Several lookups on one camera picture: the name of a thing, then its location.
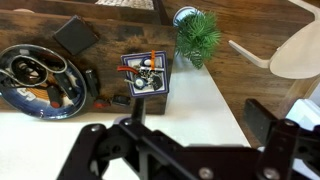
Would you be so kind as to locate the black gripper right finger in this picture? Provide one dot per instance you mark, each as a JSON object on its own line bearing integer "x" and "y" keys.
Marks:
{"x": 261, "y": 118}

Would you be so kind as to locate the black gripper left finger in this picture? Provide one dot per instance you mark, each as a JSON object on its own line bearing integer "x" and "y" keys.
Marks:
{"x": 138, "y": 110}

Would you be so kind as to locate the square blue white tray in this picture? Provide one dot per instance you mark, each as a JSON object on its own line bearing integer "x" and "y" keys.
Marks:
{"x": 130, "y": 80}

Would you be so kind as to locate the round blue orange tray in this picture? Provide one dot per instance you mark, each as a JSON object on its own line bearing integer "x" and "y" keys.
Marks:
{"x": 40, "y": 110}

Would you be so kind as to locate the small black rectangular object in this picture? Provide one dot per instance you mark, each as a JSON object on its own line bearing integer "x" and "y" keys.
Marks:
{"x": 120, "y": 100}

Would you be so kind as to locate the blue white round key tag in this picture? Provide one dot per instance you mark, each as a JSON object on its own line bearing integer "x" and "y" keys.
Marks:
{"x": 140, "y": 82}
{"x": 146, "y": 61}

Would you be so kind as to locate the small red object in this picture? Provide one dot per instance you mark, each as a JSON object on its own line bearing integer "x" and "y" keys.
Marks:
{"x": 101, "y": 104}

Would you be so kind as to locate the silver key bunch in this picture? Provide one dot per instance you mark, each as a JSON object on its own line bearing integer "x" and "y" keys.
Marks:
{"x": 150, "y": 70}

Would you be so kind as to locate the white box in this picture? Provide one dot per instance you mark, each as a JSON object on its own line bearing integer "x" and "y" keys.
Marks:
{"x": 305, "y": 111}

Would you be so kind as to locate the green artificial palm plant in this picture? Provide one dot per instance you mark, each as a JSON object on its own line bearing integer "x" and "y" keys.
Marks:
{"x": 198, "y": 36}

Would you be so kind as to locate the black square pad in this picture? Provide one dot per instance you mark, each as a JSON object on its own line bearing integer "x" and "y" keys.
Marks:
{"x": 76, "y": 35}

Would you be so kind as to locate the white round plant pot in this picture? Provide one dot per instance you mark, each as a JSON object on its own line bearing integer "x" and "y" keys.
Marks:
{"x": 181, "y": 13}

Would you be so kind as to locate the white woven rug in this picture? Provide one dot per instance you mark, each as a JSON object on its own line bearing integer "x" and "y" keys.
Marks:
{"x": 125, "y": 3}

